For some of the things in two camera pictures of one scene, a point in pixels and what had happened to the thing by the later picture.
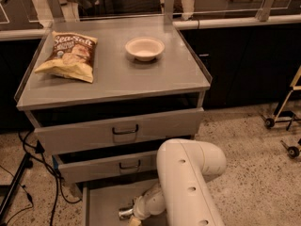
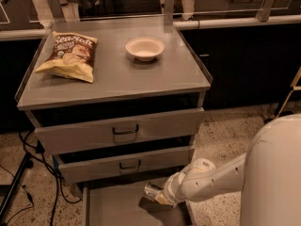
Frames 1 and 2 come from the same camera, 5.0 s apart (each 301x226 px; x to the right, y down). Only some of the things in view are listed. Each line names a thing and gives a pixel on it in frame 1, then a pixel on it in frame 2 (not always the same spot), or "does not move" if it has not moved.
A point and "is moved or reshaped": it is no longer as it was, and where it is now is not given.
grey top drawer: (59, 132) does not move
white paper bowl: (145, 48) does not move
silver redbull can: (125, 213) is moved or reshaped
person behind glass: (98, 0) does not move
